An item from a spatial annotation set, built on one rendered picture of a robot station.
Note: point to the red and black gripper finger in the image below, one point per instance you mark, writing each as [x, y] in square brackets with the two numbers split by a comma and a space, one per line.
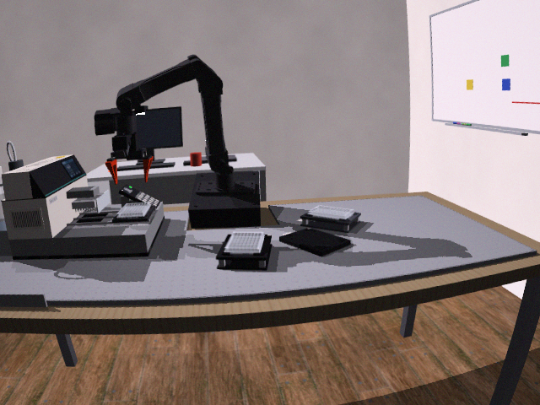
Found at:
[146, 166]
[112, 167]

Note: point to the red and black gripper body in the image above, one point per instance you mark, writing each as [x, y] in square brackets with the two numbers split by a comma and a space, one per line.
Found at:
[132, 155]

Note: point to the white well plate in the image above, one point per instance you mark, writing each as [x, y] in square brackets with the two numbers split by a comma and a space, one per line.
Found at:
[134, 210]
[331, 212]
[245, 243]

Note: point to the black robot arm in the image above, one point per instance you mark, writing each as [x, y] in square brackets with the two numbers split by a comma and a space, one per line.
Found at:
[211, 89]

